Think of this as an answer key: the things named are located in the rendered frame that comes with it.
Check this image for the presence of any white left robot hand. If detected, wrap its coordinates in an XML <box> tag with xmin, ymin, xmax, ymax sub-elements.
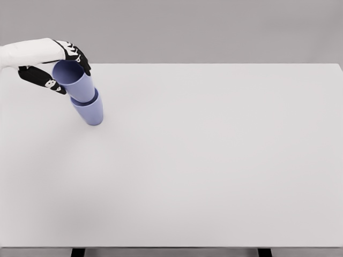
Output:
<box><xmin>10</xmin><ymin>37</ymin><xmax>92</xmax><ymax>95</ymax></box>

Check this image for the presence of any blue plastic cup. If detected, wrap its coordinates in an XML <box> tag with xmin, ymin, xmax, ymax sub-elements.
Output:
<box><xmin>51</xmin><ymin>59</ymin><xmax>96</xmax><ymax>103</ymax></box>
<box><xmin>70</xmin><ymin>88</ymin><xmax>104</xmax><ymax>126</ymax></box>

